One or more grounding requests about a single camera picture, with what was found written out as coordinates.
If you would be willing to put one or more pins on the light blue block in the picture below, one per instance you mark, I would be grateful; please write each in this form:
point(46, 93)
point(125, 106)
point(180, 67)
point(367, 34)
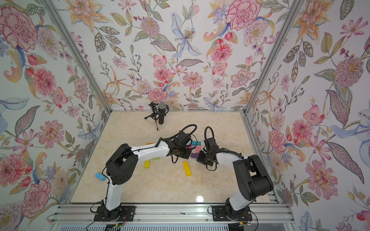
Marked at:
point(100, 176)

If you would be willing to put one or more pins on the teal block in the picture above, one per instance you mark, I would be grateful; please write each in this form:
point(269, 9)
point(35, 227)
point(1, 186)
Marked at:
point(196, 143)

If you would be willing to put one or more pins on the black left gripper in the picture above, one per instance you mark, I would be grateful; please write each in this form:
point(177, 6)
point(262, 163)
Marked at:
point(187, 154)

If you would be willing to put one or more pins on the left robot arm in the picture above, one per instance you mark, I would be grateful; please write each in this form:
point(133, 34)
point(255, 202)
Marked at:
point(121, 165)

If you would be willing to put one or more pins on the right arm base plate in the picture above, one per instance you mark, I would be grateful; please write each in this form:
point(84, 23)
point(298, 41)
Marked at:
point(226, 213)

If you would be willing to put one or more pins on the yellow long block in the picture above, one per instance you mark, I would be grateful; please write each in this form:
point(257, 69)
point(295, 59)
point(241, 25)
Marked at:
point(147, 164)

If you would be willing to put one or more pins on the black mesh microphone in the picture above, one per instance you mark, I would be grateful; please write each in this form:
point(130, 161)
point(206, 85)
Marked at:
point(162, 111)

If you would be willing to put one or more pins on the aluminium front rail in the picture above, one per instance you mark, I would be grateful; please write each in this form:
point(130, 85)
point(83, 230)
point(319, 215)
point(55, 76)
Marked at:
point(168, 213)

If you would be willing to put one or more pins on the black microphone tripod stand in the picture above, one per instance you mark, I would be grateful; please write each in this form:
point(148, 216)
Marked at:
point(154, 115)

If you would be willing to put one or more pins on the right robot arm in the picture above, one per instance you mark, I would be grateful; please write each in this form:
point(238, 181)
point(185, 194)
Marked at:
point(252, 178)

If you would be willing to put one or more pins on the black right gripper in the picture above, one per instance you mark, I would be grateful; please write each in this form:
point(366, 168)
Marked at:
point(200, 158)

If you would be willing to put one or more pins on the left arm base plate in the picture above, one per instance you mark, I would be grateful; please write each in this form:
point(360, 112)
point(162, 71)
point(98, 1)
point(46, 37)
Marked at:
point(120, 214)

